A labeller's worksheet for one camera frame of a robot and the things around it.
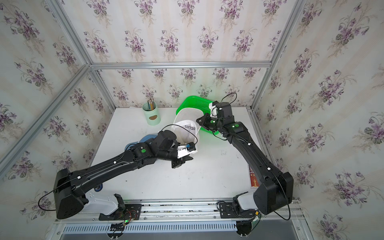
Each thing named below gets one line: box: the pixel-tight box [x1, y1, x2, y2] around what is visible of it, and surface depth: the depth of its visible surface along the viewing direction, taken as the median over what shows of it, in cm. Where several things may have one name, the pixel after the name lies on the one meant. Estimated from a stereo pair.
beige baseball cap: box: [171, 108, 204, 145], surface depth 82 cm
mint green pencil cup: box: [142, 102, 161, 126], surface depth 106 cm
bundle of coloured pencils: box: [147, 98, 155, 111], surface depth 103 cm
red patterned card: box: [249, 166, 260, 187], surface depth 85 cm
